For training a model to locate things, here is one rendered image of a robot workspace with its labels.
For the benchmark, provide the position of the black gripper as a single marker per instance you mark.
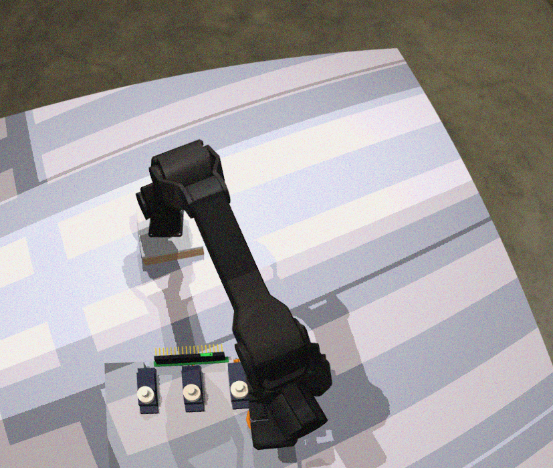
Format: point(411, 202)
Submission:
point(265, 434)

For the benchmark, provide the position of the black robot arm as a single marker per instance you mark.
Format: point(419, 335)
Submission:
point(281, 363)

